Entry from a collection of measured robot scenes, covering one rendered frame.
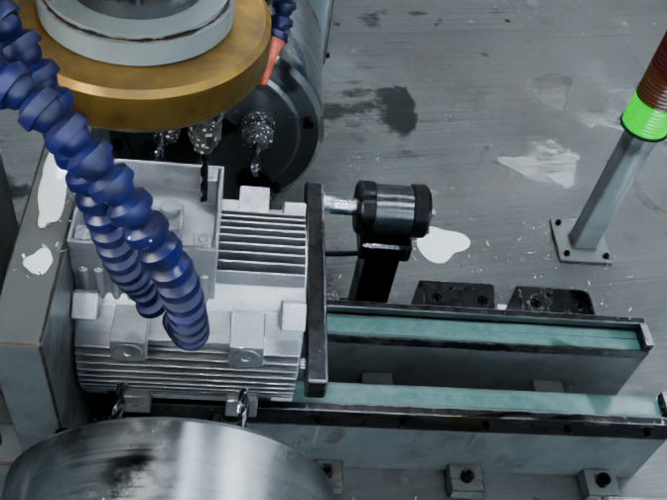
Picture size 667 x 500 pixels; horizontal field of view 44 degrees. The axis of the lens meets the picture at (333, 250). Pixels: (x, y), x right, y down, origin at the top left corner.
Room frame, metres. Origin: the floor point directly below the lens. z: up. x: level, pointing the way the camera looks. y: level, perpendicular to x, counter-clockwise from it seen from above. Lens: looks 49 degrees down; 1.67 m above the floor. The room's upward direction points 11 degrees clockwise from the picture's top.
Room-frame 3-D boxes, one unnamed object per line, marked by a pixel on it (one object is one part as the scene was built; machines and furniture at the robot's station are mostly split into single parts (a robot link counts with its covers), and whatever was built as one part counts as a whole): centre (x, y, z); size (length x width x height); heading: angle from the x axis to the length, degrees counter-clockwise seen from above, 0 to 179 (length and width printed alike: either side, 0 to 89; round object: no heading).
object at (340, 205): (0.63, -0.01, 1.01); 0.08 x 0.02 x 0.02; 100
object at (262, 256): (0.47, 0.12, 1.01); 0.20 x 0.19 x 0.19; 100
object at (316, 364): (0.52, 0.01, 1.01); 0.26 x 0.04 x 0.03; 10
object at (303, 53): (0.80, 0.18, 1.04); 0.41 x 0.25 x 0.25; 10
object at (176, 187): (0.46, 0.16, 1.11); 0.12 x 0.11 x 0.07; 100
